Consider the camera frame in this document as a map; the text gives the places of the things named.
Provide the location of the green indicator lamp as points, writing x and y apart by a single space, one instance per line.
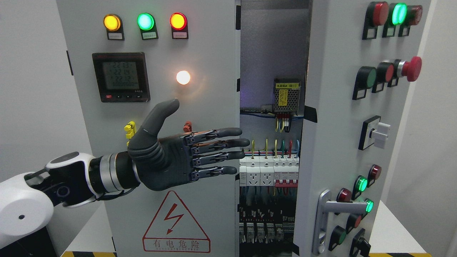
145 21

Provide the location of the black digital power meter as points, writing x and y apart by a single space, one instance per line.
121 76

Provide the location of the perforated metal power supply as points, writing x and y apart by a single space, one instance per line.
286 95

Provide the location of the red mushroom emergency button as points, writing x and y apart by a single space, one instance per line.
411 69

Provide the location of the red indicator lamp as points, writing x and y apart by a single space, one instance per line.
178 21

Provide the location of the red triangle hazard sticker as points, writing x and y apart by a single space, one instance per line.
175 229

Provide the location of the lower relay terminal row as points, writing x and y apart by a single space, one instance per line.
265 225

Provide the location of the black box with antenna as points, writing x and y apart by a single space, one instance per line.
37 244

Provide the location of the dark grey robot left hand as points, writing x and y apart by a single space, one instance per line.
163 163

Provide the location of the white glowing indicator lamp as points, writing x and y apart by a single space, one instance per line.
183 77

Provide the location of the silver door lever handle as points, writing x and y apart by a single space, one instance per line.
324 207

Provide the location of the yellow indicator lamp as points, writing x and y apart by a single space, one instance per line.
112 22

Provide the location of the grey cabinet door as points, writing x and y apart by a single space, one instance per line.
350 78
208 48

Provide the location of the white socket breaker row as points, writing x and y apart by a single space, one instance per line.
269 171

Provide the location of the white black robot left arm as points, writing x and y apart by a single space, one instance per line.
75 179

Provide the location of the white rotary switch right door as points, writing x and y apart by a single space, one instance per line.
373 132

